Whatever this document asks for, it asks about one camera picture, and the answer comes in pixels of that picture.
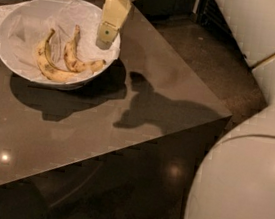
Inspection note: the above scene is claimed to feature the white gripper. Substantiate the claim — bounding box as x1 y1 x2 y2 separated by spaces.
96 0 135 50

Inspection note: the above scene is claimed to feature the yellow banana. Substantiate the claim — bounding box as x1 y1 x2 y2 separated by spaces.
35 29 77 83
63 25 106 73

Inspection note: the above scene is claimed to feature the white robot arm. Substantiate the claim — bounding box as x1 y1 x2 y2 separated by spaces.
183 0 275 219

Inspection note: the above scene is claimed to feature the white bowl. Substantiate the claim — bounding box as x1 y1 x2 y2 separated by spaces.
0 0 121 90

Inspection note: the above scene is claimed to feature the white paper bowl liner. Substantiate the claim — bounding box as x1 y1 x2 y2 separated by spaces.
0 0 120 90

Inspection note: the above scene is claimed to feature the black slatted appliance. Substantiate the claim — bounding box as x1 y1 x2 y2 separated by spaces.
198 0 257 67

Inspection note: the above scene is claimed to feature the grey square table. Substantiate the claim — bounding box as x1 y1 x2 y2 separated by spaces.
0 12 231 219

